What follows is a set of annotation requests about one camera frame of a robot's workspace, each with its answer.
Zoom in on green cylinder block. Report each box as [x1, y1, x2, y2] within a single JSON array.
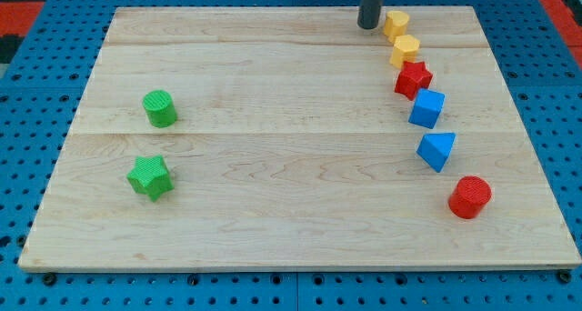
[[142, 90, 177, 128]]

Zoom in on yellow hexagon block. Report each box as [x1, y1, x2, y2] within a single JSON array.
[[389, 35, 420, 69]]

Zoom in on yellow heart block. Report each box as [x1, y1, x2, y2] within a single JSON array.
[[383, 10, 410, 43]]

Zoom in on light wooden board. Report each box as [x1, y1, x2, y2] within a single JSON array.
[[19, 6, 581, 273]]

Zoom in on red cylinder block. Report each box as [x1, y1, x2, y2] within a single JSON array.
[[448, 176, 492, 219]]

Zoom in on green star block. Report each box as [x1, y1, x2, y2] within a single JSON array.
[[126, 155, 174, 202]]

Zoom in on red star block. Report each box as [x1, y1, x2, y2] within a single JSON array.
[[394, 61, 433, 101]]

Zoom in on blue triangle block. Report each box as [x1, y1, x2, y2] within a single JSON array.
[[416, 133, 457, 173]]

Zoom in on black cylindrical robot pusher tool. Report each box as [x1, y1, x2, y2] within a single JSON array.
[[357, 0, 384, 30]]

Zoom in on blue cube block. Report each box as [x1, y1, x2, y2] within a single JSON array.
[[408, 88, 446, 129]]

